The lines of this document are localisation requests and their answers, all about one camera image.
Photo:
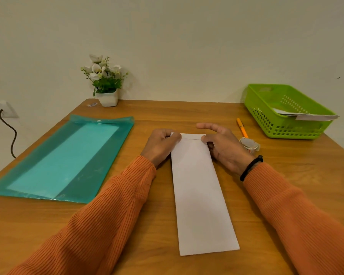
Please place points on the person's left hand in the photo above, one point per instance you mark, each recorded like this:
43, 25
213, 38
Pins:
160, 146

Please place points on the person's right hand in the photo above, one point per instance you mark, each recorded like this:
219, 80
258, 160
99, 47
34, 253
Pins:
230, 151

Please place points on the person's left thumb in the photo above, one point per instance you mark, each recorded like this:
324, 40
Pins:
176, 138

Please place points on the person's right thumb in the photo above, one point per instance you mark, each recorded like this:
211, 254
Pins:
207, 138

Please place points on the white paper sheet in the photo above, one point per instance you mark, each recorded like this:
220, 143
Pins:
200, 197

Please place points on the person's right forearm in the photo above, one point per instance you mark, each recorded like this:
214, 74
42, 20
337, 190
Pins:
298, 226

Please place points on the person's left forearm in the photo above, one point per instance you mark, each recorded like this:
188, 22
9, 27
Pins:
103, 214

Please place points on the orange pen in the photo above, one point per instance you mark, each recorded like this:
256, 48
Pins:
242, 127

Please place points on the white tape roll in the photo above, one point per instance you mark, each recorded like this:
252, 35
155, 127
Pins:
249, 144

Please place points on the black wristband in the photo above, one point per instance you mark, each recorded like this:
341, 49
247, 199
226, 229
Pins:
250, 167

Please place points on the green plastic basket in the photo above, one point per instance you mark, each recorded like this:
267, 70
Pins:
275, 125

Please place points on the teal plastic document folder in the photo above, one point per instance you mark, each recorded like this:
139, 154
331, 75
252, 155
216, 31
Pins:
103, 168

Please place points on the white-flowered plant in white pot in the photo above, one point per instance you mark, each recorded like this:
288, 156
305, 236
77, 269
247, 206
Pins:
106, 83

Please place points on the white papers in basket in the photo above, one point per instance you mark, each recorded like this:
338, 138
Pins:
312, 116

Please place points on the paper sheet inside folder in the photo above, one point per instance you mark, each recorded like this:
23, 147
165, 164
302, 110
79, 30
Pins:
66, 160

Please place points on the white wall socket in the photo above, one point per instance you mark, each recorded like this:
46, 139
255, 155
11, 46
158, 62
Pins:
0, 107

